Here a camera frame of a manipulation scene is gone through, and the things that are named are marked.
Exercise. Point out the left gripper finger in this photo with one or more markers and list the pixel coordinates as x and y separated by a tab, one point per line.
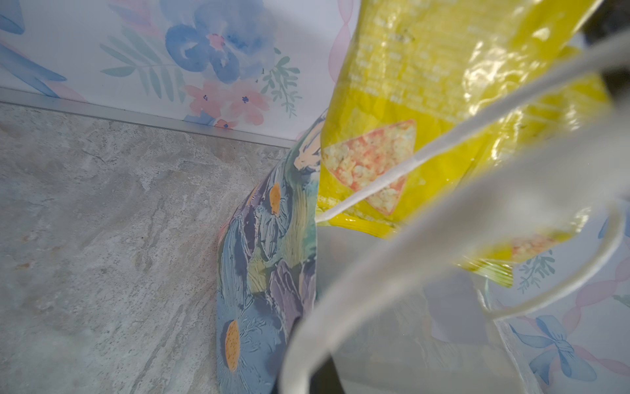
326	380

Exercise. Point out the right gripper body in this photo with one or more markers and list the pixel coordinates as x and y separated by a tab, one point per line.
610	18

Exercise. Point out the floral paper gift bag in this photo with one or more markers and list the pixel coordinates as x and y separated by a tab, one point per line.
269	252

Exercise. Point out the yellow snack packet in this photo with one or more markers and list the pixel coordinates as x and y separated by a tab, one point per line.
415	70

